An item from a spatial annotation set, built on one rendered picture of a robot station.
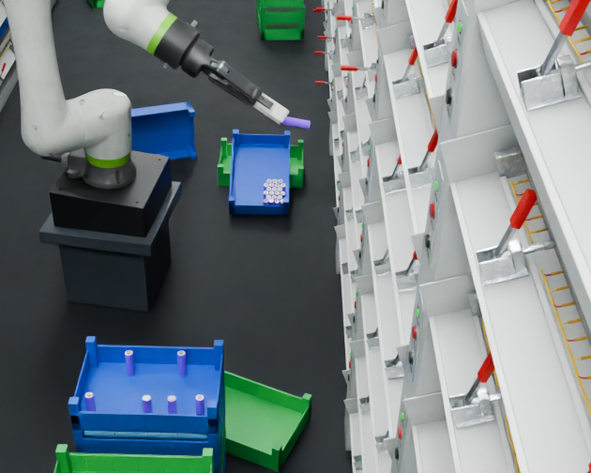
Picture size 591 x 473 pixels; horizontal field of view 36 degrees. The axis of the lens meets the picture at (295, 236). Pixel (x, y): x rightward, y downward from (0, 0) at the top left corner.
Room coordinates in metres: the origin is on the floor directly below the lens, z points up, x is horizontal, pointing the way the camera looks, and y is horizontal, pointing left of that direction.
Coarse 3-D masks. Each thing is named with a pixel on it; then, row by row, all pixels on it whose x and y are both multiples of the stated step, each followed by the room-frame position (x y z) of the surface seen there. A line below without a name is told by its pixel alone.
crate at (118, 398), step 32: (96, 352) 1.44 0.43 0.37; (160, 352) 1.45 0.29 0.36; (192, 352) 1.45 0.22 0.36; (96, 384) 1.38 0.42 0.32; (128, 384) 1.39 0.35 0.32; (160, 384) 1.39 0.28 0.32; (192, 384) 1.39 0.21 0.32; (96, 416) 1.26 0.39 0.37; (128, 416) 1.26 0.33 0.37; (160, 416) 1.26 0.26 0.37; (192, 416) 1.26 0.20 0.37
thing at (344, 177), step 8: (344, 176) 2.20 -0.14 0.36; (344, 184) 2.20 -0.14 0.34; (344, 192) 2.17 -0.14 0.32; (344, 200) 2.13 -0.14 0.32; (352, 200) 2.12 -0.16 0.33; (344, 208) 2.09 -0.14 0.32; (352, 208) 2.04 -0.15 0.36; (344, 216) 2.05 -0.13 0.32; (352, 216) 2.03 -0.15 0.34; (352, 224) 2.01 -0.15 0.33; (352, 232) 1.97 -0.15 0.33; (352, 240) 1.93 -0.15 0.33; (352, 248) 1.90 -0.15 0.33; (352, 256) 1.87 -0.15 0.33; (352, 264) 1.84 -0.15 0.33; (352, 272) 1.78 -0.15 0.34; (352, 280) 1.76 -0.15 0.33; (352, 288) 1.74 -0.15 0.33; (352, 296) 1.71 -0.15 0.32; (352, 304) 1.68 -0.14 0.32; (352, 312) 1.65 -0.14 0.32; (352, 320) 1.59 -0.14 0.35
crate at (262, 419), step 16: (224, 384) 1.70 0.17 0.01; (240, 384) 1.68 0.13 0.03; (256, 384) 1.66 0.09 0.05; (240, 400) 1.65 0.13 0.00; (256, 400) 1.65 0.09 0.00; (272, 400) 1.65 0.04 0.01; (288, 400) 1.63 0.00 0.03; (304, 400) 1.59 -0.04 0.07; (240, 416) 1.60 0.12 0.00; (256, 416) 1.60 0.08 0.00; (272, 416) 1.60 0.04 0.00; (288, 416) 1.60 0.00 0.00; (304, 416) 1.56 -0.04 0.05; (240, 432) 1.54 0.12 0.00; (256, 432) 1.54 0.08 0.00; (272, 432) 1.55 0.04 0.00; (288, 432) 1.55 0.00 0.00; (240, 448) 1.46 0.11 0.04; (256, 448) 1.45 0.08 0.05; (272, 448) 1.43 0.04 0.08; (288, 448) 1.48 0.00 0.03; (272, 464) 1.43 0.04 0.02
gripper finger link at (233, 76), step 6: (228, 66) 1.67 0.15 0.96; (222, 72) 1.65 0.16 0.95; (228, 72) 1.66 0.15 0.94; (234, 72) 1.66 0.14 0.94; (228, 78) 1.66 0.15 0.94; (234, 78) 1.66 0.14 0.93; (240, 78) 1.66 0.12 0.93; (246, 78) 1.67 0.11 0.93; (234, 84) 1.66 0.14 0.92; (240, 84) 1.66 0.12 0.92; (246, 84) 1.66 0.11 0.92; (252, 84) 1.66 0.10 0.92; (246, 90) 1.65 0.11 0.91; (258, 90) 1.66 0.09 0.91; (252, 96) 1.65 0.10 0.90
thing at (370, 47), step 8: (360, 0) 2.20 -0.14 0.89; (368, 0) 2.19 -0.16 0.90; (360, 8) 2.15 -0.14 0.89; (368, 8) 2.14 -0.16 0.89; (360, 16) 2.10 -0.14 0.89; (360, 24) 2.06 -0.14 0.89; (360, 32) 2.01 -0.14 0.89; (368, 32) 2.00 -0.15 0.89; (368, 40) 1.96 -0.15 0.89; (376, 40) 1.95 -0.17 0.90; (368, 48) 1.92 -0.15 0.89; (376, 48) 1.91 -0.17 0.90; (368, 56) 1.88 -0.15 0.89; (376, 56) 1.87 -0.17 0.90; (368, 64) 1.84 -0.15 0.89; (368, 80) 1.77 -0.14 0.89; (368, 88) 1.73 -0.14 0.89; (368, 104) 1.59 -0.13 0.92
